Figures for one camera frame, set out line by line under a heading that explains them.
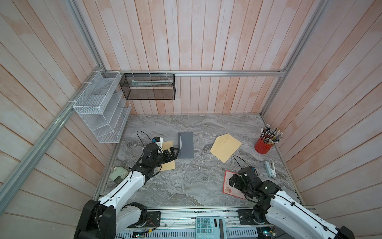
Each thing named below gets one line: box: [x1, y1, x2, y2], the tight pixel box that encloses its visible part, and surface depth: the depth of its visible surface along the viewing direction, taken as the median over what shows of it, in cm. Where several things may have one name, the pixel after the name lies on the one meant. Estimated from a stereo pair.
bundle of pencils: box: [260, 123, 283, 145], surface depth 88 cm
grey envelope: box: [178, 132, 194, 159], surface depth 103 cm
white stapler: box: [264, 160, 277, 178], surface depth 90 cm
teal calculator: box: [194, 216, 228, 239], surface depth 71 cm
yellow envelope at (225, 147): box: [209, 132, 243, 164], surface depth 104 cm
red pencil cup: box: [254, 136, 274, 155], surface depth 94 cm
